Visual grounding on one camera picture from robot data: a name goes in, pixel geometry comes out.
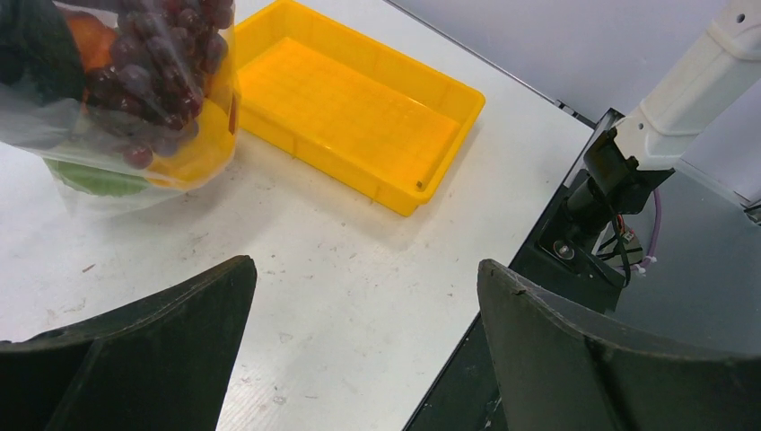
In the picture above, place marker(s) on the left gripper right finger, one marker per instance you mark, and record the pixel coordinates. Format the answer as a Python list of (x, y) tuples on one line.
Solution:
[(562, 366)]

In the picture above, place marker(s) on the aluminium frame rail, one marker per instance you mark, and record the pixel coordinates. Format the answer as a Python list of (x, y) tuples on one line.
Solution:
[(597, 55)]

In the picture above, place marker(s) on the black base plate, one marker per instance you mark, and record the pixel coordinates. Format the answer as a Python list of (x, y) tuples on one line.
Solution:
[(589, 268)]

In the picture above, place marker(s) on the yellow plastic tray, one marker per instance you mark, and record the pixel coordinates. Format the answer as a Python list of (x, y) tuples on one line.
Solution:
[(355, 109)]

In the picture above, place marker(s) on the clear zip top bag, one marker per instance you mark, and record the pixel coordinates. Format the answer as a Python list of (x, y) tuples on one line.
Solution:
[(66, 131)]

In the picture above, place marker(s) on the green toy cabbage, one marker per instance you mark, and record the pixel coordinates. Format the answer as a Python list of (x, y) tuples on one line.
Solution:
[(95, 181)]

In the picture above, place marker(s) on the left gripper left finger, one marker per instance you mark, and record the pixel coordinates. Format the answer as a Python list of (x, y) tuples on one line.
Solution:
[(159, 363)]

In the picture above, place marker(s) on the purple toy eggplant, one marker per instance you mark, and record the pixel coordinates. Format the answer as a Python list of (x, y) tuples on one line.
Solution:
[(39, 57)]

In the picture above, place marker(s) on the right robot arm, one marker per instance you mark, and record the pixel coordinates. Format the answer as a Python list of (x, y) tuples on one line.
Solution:
[(631, 159)]

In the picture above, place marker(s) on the orange toy pumpkin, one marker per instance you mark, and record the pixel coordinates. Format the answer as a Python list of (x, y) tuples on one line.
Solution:
[(92, 38)]

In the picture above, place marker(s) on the dark red toy grapes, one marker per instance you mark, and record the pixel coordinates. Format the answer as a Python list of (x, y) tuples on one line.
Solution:
[(164, 58)]

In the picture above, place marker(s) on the yellow toy bell pepper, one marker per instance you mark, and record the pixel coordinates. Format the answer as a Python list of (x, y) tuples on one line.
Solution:
[(204, 156)]

